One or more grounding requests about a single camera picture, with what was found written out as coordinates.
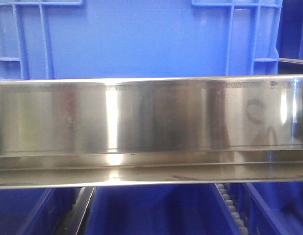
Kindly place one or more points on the large blue plastic bin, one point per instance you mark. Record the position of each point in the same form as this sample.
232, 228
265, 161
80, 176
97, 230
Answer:
70, 39

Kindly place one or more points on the lower middle blue bin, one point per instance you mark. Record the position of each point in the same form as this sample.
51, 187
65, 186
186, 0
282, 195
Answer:
188, 209

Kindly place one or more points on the white roller conveyor track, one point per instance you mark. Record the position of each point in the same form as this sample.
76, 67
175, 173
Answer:
232, 209

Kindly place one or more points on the lower right blue bin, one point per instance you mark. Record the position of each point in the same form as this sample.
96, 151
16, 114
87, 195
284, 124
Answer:
272, 208

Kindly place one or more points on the upper right blue bin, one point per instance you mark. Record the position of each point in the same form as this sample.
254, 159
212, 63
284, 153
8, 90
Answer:
290, 34

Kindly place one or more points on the lower left blue bin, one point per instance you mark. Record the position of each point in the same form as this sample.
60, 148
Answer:
34, 211

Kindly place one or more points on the stainless steel shelf rail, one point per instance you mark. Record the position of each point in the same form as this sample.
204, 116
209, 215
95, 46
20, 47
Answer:
139, 131

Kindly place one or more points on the left metal divider rail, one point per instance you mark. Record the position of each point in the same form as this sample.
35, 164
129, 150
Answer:
75, 221

